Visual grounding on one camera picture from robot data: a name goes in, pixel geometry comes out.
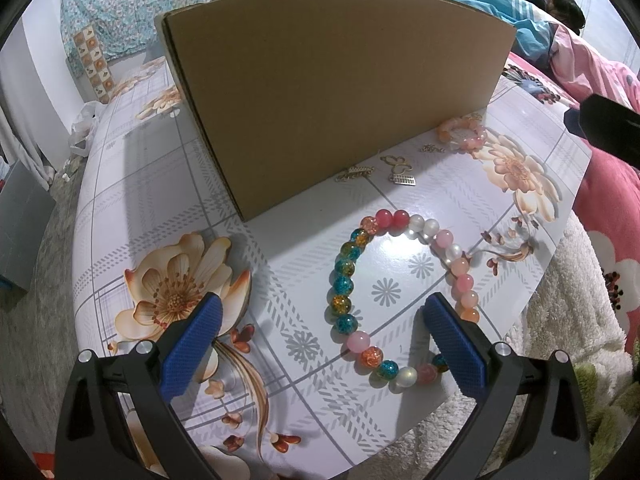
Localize green fluffy garment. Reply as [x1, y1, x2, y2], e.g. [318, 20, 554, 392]
[572, 357, 640, 466]

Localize multicolour bead bracelet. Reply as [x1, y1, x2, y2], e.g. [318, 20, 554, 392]
[330, 209, 483, 387]

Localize brown cardboard box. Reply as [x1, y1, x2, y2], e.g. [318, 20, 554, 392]
[155, 0, 517, 222]

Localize pink floral blanket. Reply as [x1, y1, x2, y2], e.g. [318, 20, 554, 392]
[500, 52, 640, 346]

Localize white curtain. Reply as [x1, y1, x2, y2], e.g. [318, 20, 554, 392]
[0, 105, 46, 191]

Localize grey cabinet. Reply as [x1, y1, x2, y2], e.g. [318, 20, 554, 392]
[0, 160, 56, 291]

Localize white plastic bag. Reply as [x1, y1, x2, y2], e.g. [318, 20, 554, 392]
[69, 101, 103, 156]

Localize pink bead bracelet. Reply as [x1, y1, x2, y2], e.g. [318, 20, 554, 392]
[436, 115, 488, 152]

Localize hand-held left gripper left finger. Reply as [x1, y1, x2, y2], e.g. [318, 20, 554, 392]
[54, 292, 224, 480]

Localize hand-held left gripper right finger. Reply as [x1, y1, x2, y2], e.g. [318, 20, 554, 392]
[422, 291, 593, 480]

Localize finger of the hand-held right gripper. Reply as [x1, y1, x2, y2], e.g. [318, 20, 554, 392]
[563, 92, 640, 168]

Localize teal floral hanging cloth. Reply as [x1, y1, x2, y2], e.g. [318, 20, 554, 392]
[60, 0, 228, 96]

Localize blue patterned quilt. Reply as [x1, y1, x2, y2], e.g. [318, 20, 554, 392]
[406, 0, 558, 63]

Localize pale pink quilt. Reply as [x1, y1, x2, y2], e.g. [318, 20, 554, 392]
[547, 22, 640, 116]

